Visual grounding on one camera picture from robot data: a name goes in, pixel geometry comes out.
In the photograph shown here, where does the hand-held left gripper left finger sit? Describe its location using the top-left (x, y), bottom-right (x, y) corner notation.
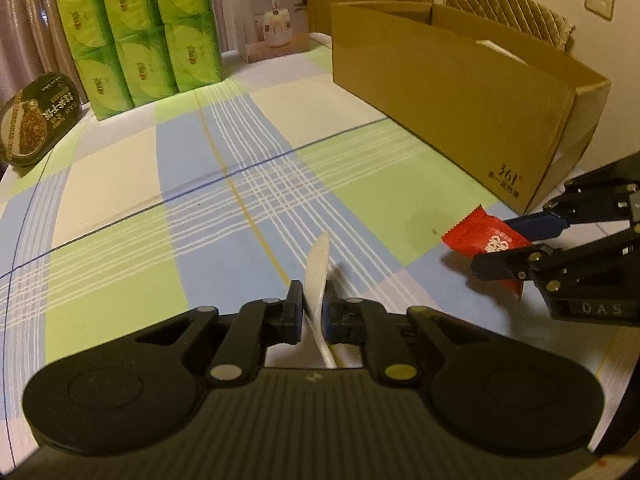
top-left (119, 280), bottom-right (305, 387)

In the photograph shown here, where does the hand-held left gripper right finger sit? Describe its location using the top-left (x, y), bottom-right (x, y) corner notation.
top-left (322, 284), bottom-right (502, 387)

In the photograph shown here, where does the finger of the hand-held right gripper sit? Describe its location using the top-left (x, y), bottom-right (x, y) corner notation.
top-left (503, 155), bottom-right (640, 242)
top-left (472, 224), bottom-right (640, 282)

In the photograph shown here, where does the red snack packet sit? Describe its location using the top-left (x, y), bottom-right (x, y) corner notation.
top-left (441, 204), bottom-right (534, 302)

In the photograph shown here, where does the white packet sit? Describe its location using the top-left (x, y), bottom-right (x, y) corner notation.
top-left (304, 231), bottom-right (338, 370)

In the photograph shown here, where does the brown cardboard box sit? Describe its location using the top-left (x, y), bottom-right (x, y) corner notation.
top-left (330, 1), bottom-right (612, 217)

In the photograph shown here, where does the plaid cloth covered desktop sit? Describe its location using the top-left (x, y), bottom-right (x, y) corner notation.
top-left (0, 32), bottom-right (640, 461)

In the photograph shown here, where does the white appliance carton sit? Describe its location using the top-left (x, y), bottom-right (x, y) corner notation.
top-left (227, 0), bottom-right (311, 64)

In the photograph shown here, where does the green tissue multipack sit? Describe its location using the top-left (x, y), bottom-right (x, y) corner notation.
top-left (54, 0), bottom-right (224, 122)

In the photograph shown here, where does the oval dark instant food bowl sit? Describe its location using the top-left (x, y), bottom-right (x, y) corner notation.
top-left (0, 72), bottom-right (85, 169)

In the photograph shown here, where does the pinkish patterned curtain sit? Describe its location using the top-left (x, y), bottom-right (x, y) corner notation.
top-left (0, 0), bottom-right (67, 94)

